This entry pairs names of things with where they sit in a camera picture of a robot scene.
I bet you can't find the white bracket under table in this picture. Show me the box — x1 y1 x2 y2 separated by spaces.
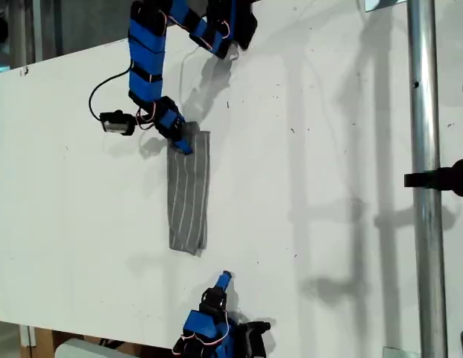
19 324 37 348

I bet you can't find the gripper camera black cable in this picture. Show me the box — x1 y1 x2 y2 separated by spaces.
88 66 134 122

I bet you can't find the white box under table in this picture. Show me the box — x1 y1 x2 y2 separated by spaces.
54 337 142 358

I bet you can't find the steel post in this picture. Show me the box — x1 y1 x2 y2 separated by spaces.
406 0 449 358

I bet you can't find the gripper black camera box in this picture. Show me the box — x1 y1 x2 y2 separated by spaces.
99 109 136 137
246 319 272 348

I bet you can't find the wooden table leg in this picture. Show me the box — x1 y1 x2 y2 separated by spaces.
31 327 56 358

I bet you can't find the grey white-striped towel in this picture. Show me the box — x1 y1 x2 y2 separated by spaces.
166 121 212 258

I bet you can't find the black post clamp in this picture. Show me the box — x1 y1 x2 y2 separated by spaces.
403 158 463 198

